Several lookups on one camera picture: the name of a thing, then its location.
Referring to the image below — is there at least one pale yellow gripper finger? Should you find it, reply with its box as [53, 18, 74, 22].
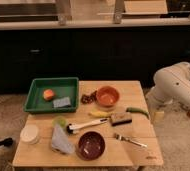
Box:
[153, 111, 165, 123]

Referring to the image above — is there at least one orange bowl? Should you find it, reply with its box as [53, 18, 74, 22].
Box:
[96, 86, 120, 107]

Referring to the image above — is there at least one light blue cloth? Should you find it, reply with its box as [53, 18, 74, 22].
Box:
[51, 124, 75, 154]

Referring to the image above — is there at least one dark grape bunch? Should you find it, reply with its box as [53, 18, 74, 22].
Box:
[81, 91, 96, 104]

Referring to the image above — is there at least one green plastic tray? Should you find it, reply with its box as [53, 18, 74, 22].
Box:
[24, 77, 79, 114]

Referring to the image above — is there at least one green chili pepper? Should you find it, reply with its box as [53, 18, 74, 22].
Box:
[126, 107, 150, 119]

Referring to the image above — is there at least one dark red bowl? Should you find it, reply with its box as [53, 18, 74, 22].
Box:
[77, 131, 105, 160]

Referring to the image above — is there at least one yellow banana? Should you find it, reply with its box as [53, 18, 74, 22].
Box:
[89, 111, 111, 118]

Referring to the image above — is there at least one orange peach fruit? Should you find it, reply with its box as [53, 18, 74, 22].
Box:
[43, 89, 55, 101]

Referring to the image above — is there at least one brown block brush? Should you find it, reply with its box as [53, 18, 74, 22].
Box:
[111, 112, 132, 126]

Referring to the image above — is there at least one grey sponge in tray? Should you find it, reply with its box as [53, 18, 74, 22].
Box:
[53, 97, 71, 108]

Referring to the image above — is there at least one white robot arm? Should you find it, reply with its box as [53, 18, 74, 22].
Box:
[146, 62, 190, 122]

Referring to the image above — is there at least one green lime ball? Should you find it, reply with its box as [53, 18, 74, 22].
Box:
[53, 116, 67, 128]

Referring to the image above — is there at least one wooden folding table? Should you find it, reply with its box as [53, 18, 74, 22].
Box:
[12, 81, 164, 168]

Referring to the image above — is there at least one black handle at left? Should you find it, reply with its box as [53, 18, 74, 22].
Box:
[0, 138, 13, 147]

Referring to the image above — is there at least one silver metal fork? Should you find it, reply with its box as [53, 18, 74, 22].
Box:
[114, 133, 148, 148]

